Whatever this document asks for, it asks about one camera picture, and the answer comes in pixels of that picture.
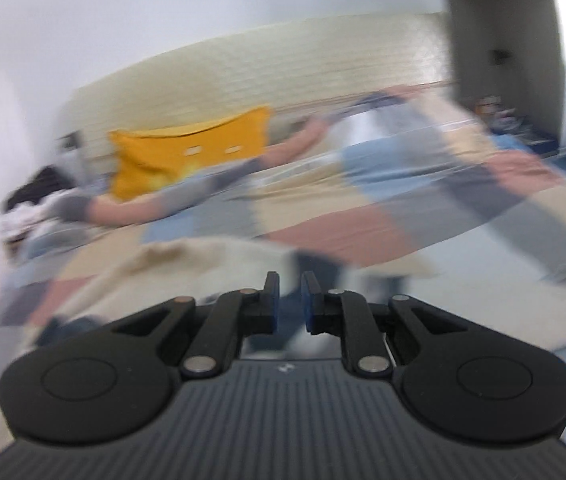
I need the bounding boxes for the grey wall cabinet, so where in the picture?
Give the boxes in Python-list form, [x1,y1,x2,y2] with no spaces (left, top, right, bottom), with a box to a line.
[435,0,566,156]

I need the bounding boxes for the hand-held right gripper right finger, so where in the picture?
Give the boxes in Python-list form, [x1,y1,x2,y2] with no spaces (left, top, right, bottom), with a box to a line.
[300,271,468,377]

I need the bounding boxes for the cream quilted headboard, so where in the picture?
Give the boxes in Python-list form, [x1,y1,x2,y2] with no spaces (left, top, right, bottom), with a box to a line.
[56,10,456,161]

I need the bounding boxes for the row of small bottles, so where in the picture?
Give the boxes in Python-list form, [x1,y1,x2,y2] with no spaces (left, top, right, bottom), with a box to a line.
[472,94,506,117]

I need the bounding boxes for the cream sweater with blue stripes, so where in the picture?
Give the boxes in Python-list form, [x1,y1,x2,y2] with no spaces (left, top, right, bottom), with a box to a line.
[33,237,399,361]

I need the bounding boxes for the yellow pillow with crown print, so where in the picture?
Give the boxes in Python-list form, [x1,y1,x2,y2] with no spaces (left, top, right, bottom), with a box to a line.
[108,105,272,202]

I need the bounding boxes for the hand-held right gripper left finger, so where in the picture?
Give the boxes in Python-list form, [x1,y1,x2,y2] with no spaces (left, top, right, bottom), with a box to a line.
[108,271,282,380]

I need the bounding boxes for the black clothing pile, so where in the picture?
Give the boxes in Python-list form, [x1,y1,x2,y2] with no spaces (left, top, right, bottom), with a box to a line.
[6,166,66,211]

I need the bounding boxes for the patchwork checked quilt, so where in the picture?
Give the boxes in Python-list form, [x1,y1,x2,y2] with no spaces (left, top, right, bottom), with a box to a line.
[0,85,566,461]

